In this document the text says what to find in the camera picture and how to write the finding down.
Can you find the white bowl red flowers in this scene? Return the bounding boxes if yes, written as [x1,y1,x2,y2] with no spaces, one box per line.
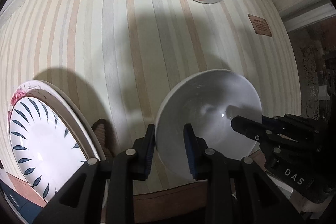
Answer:
[155,69,263,180]

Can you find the white plate grey flower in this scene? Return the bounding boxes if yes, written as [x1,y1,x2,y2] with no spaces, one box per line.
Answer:
[7,80,101,207]

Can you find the white plate blue leaf rim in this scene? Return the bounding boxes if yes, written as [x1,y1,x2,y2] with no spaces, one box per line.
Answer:
[9,97,87,202]

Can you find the white plate pink flowers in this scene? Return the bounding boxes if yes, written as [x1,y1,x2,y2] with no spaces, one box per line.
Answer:
[7,80,106,160]

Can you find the brown mat label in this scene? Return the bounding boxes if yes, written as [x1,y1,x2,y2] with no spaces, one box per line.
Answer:
[248,14,272,37]

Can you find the striped beige table mat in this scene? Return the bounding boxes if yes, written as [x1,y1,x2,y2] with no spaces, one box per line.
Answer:
[1,0,301,177]

